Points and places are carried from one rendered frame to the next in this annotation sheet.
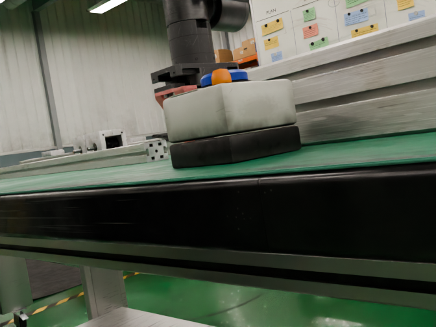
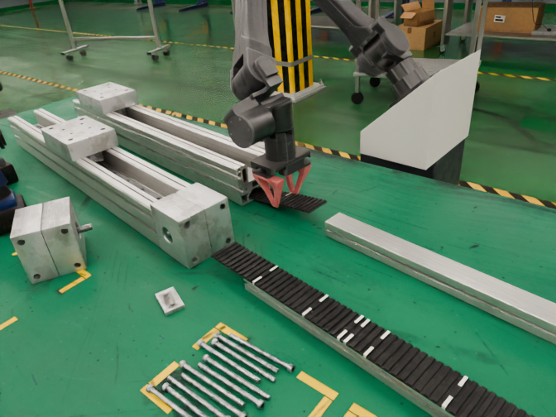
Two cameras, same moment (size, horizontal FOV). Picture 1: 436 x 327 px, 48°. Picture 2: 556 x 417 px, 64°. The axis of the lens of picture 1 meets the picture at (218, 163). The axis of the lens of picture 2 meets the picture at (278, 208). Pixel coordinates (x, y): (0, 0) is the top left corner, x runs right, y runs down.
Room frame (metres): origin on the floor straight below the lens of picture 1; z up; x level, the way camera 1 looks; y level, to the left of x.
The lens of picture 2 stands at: (1.42, -0.02, 1.24)
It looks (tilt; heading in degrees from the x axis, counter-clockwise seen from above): 31 degrees down; 178
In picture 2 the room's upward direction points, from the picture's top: 5 degrees counter-clockwise
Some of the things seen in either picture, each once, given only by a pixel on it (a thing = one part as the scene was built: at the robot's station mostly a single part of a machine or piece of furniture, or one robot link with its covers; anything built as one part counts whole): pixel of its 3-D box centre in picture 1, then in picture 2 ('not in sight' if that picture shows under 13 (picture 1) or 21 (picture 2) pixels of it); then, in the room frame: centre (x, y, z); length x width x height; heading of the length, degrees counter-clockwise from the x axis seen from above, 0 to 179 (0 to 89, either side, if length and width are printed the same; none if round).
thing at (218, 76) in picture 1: (220, 76); not in sight; (0.37, -0.01, 0.85); 0.02 x 0.02 x 0.01
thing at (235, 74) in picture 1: (224, 84); not in sight; (0.41, -0.02, 0.84); 0.04 x 0.04 x 0.02
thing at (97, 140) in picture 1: (103, 146); not in sight; (1.54, 0.35, 0.83); 0.11 x 0.10 x 0.10; 130
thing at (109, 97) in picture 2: not in sight; (108, 102); (0.09, -0.46, 0.87); 0.16 x 0.11 x 0.07; 40
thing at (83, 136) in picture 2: not in sight; (80, 142); (0.40, -0.44, 0.87); 0.16 x 0.11 x 0.07; 40
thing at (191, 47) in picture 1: (192, 53); (280, 146); (0.65, 0.01, 0.91); 0.10 x 0.07 x 0.07; 130
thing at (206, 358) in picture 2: not in sight; (235, 376); (1.04, -0.09, 0.78); 0.11 x 0.01 x 0.01; 49
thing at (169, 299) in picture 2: not in sight; (170, 300); (0.89, -0.19, 0.78); 0.05 x 0.03 x 0.01; 26
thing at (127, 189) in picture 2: not in sight; (87, 161); (0.40, -0.44, 0.82); 0.80 x 0.10 x 0.09; 40
